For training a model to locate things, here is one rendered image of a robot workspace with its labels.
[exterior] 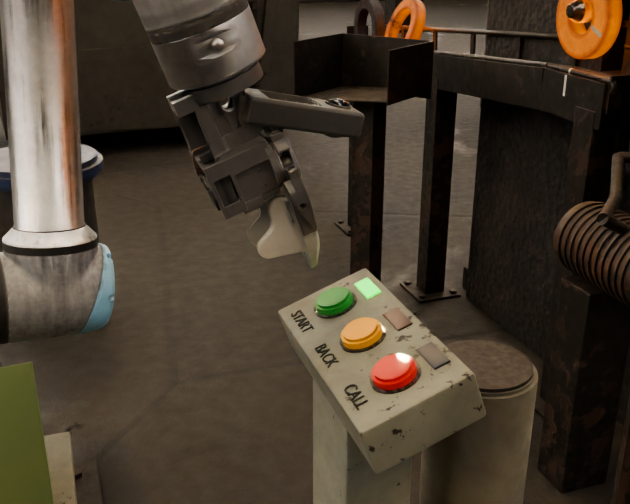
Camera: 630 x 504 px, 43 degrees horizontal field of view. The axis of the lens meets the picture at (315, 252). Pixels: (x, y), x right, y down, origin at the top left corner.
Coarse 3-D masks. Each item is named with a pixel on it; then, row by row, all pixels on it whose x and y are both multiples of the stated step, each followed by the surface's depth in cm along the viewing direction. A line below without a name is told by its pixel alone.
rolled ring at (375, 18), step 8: (360, 0) 250; (368, 0) 244; (376, 0) 244; (360, 8) 250; (368, 8) 244; (376, 8) 242; (360, 16) 253; (376, 16) 241; (360, 24) 255; (376, 24) 241; (384, 24) 242; (360, 32) 256; (376, 32) 241; (384, 32) 242
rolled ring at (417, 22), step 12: (408, 0) 230; (396, 12) 236; (408, 12) 234; (420, 12) 224; (396, 24) 237; (420, 24) 224; (384, 36) 240; (396, 36) 238; (408, 36) 225; (420, 36) 225
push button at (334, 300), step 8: (336, 288) 83; (344, 288) 82; (320, 296) 82; (328, 296) 82; (336, 296) 81; (344, 296) 81; (352, 296) 82; (320, 304) 81; (328, 304) 81; (336, 304) 80; (344, 304) 80; (320, 312) 81; (328, 312) 80; (336, 312) 80
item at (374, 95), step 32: (320, 64) 196; (352, 64) 202; (384, 64) 196; (416, 64) 182; (320, 96) 190; (352, 96) 187; (384, 96) 183; (416, 96) 194; (384, 128) 193; (352, 160) 195; (384, 160) 196; (352, 192) 198; (352, 224) 201; (352, 256) 204
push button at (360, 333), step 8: (360, 320) 76; (368, 320) 76; (376, 320) 76; (344, 328) 76; (352, 328) 76; (360, 328) 75; (368, 328) 75; (376, 328) 74; (344, 336) 75; (352, 336) 74; (360, 336) 74; (368, 336) 74; (376, 336) 74; (344, 344) 75; (352, 344) 74; (360, 344) 74; (368, 344) 74
